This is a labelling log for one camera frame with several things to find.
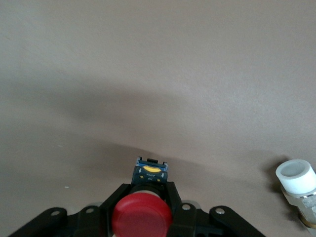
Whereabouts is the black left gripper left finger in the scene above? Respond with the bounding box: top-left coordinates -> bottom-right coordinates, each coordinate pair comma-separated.
100,184 -> 132,237

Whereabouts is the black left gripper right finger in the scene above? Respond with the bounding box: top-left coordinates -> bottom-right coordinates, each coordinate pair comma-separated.
163,181 -> 185,237

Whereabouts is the red push button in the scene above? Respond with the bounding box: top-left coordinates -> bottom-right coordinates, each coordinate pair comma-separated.
111,156 -> 173,237

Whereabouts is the metal valve with white ends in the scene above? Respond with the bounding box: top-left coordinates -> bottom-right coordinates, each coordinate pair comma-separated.
275,159 -> 316,234

